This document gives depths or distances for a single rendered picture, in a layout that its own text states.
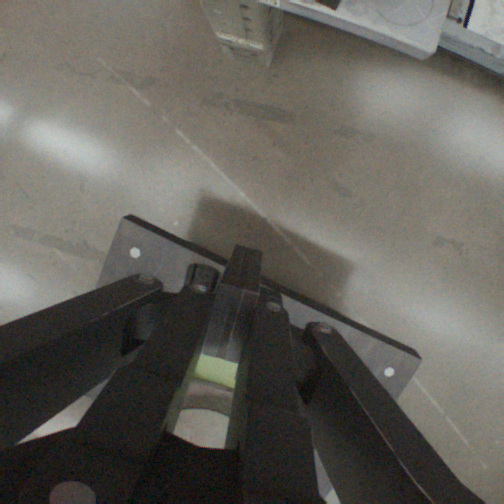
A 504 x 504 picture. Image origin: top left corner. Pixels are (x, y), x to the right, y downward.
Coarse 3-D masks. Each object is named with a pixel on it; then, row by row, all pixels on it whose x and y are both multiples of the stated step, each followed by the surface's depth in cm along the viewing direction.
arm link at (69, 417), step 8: (80, 400) 45; (88, 400) 46; (72, 408) 43; (80, 408) 44; (56, 416) 41; (64, 416) 42; (72, 416) 42; (80, 416) 42; (48, 424) 40; (56, 424) 40; (64, 424) 41; (72, 424) 41; (40, 432) 39; (48, 432) 39; (24, 440) 38
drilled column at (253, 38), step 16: (208, 0) 49; (224, 0) 48; (240, 0) 46; (208, 16) 56; (224, 16) 54; (240, 16) 52; (256, 16) 51; (272, 16) 57; (224, 32) 63; (240, 32) 60; (256, 32) 57; (272, 32) 63; (224, 48) 73; (240, 48) 69; (256, 48) 66; (272, 48) 72; (256, 64) 78
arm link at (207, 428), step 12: (192, 408) 53; (180, 420) 50; (192, 420) 50; (204, 420) 50; (216, 420) 51; (228, 420) 52; (180, 432) 46; (192, 432) 47; (204, 432) 47; (216, 432) 48; (204, 444) 45; (216, 444) 46
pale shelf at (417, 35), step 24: (264, 0) 36; (288, 0) 35; (312, 0) 35; (360, 0) 34; (384, 0) 34; (408, 0) 34; (432, 0) 34; (336, 24) 37; (360, 24) 35; (384, 24) 35; (408, 24) 34; (432, 24) 34; (408, 48) 36; (432, 48) 35
